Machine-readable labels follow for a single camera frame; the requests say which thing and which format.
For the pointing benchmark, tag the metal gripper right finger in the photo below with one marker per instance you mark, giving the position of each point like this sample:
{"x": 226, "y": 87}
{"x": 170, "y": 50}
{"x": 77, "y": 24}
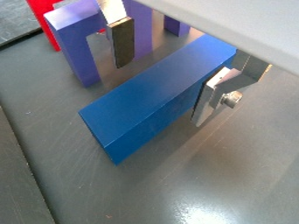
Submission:
{"x": 220, "y": 89}

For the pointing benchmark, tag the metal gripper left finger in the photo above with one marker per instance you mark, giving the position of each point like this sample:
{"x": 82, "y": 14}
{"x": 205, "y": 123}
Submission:
{"x": 120, "y": 30}

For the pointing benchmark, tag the blue long block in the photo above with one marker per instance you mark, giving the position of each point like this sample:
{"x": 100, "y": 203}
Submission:
{"x": 130, "y": 114}

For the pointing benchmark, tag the purple cross-shaped block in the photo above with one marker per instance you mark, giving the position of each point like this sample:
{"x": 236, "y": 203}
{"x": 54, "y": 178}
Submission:
{"x": 78, "y": 19}

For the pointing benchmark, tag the red cross-shaped block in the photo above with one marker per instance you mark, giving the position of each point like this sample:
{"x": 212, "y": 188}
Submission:
{"x": 40, "y": 7}

